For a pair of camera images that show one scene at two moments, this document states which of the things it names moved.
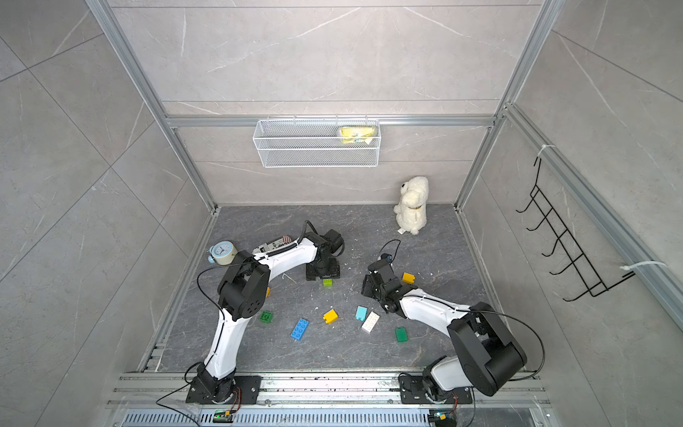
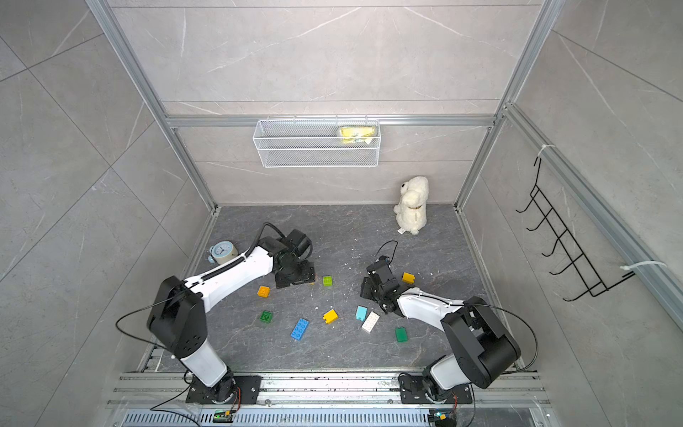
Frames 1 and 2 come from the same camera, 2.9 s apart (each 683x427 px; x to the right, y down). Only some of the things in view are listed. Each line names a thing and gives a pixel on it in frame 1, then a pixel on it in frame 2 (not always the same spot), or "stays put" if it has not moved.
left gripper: (335, 272) -> (308, 277)
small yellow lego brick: (408, 277) stays put
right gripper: (366, 286) stays put
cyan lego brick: (361, 313) stays put
